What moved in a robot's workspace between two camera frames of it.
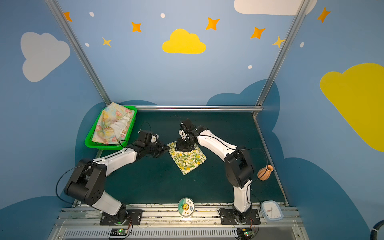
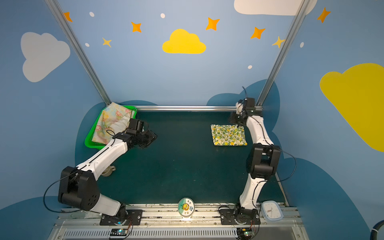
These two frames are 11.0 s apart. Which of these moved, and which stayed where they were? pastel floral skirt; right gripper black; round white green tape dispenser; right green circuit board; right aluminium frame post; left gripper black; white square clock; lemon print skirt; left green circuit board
Moved: lemon print skirt; left gripper black; right gripper black
Stayed: pastel floral skirt; right green circuit board; round white green tape dispenser; left green circuit board; white square clock; right aluminium frame post
